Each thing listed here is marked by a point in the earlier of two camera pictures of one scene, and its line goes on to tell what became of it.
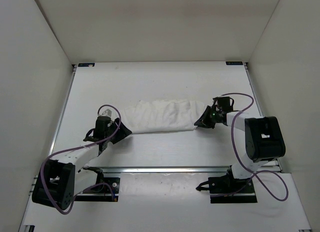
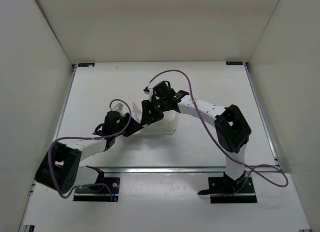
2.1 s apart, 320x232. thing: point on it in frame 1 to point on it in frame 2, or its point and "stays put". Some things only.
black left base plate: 101,193 stays put
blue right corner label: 234,63 stays put
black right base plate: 226,189 stays put
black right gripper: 203,122 to 149,117
